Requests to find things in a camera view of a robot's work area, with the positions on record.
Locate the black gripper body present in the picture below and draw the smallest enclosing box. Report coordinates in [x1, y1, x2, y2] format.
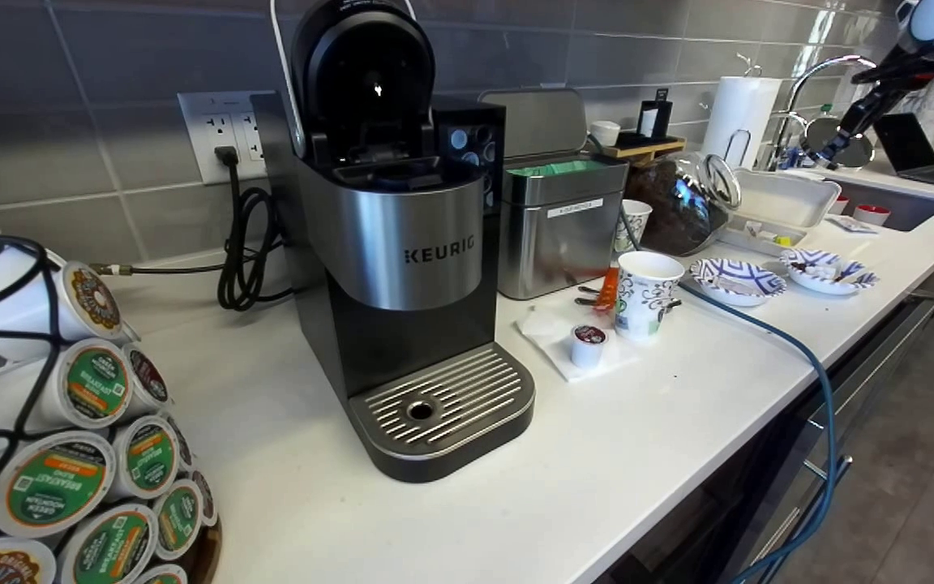
[841, 34, 931, 122]

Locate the round glass jar lid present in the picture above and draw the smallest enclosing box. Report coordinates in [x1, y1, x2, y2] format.
[805, 113, 874, 171]

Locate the blue white patterned bowl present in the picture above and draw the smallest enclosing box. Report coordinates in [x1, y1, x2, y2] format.
[687, 252, 787, 312]

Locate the glass kettle with dark lid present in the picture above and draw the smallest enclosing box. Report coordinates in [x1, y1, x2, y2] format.
[639, 153, 747, 260]

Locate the white coffee pod dark lid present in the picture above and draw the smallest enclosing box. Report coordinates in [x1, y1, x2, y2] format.
[567, 320, 613, 369]

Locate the green lid coffee pod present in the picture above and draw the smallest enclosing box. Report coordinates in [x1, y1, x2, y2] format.
[111, 412, 188, 504]
[153, 472, 208, 563]
[136, 562, 192, 584]
[0, 429, 120, 540]
[0, 335, 136, 436]
[59, 500, 163, 584]

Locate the brown lid coffee pod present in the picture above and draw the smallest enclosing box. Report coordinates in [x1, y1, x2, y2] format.
[0, 252, 130, 350]
[0, 532, 61, 584]

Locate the chrome kitchen faucet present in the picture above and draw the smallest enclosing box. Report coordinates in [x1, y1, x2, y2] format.
[767, 51, 883, 175]

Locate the stainless steel sink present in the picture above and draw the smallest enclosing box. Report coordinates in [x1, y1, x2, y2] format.
[833, 175, 934, 238]

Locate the white paper towel roll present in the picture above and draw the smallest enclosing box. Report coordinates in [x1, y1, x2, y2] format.
[700, 75, 784, 171]

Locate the metal paper towel holder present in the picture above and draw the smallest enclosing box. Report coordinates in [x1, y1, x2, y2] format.
[721, 127, 759, 171]

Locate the light wooden rack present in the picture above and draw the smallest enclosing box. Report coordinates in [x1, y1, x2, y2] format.
[589, 134, 691, 170]

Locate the patterned paper cup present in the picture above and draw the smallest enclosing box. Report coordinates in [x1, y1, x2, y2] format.
[613, 248, 687, 339]
[613, 197, 656, 257]

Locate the small white container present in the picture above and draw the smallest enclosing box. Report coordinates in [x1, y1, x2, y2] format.
[587, 117, 624, 153]

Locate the red orange small utensil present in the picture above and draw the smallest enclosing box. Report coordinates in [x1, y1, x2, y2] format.
[575, 267, 624, 319]

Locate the stainless steel countertop bin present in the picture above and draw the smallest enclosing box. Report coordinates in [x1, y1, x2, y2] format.
[481, 89, 632, 306]

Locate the white paper napkin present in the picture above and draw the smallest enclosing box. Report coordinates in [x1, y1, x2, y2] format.
[512, 300, 643, 386]

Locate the black silver Keurig coffee machine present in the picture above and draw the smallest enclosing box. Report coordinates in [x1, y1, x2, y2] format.
[266, 0, 540, 482]

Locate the long thin power cable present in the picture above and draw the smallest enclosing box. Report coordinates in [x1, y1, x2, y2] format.
[679, 280, 857, 584]

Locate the black coiled power cord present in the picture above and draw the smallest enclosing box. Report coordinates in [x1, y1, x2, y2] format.
[92, 141, 294, 316]

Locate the white double wall outlet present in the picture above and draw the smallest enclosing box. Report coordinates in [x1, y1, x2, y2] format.
[174, 88, 269, 186]

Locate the wire coffee pod carousel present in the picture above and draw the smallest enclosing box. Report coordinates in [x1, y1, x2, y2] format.
[0, 231, 226, 584]

